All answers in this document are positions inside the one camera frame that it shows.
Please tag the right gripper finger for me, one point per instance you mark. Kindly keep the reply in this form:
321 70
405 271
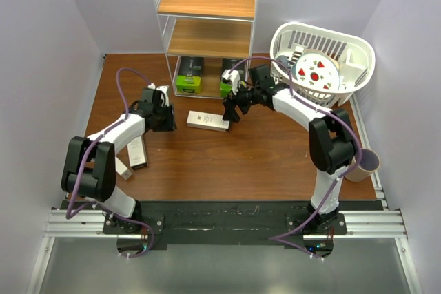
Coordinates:
226 103
233 116

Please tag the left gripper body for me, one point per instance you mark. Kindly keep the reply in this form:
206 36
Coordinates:
165 121

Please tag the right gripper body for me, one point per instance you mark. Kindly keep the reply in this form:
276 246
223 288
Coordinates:
247 98

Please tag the narrow silver razor box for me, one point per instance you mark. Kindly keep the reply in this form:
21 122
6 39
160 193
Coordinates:
208 121

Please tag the black green razor box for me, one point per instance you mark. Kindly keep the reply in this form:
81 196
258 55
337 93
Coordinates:
228 64
189 75

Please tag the silver box with H logo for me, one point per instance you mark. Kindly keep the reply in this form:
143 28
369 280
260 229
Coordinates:
137 153

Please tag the small silver box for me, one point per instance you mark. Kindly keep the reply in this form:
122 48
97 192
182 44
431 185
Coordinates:
123 170

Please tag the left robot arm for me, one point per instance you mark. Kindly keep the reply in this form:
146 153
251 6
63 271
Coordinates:
90 164

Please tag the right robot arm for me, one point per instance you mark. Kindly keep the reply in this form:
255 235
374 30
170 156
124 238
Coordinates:
334 148

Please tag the grey item in basket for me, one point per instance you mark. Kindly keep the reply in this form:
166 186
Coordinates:
284 63

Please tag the watermelon pattern plate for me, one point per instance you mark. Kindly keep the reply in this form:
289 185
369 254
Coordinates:
317 70

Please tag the white plastic dish basket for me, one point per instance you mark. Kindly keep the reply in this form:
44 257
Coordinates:
354 55

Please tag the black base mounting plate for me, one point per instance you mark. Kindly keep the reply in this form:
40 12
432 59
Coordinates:
250 223

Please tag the pink ceramic mug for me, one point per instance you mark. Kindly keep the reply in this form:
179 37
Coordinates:
368 164

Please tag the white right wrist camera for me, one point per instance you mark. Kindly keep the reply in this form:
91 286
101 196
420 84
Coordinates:
230 82

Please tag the white wire wooden shelf rack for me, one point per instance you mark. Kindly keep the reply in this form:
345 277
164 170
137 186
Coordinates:
212 29

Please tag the aluminium frame rail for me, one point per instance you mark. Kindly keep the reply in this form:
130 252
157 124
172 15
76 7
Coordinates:
264 158

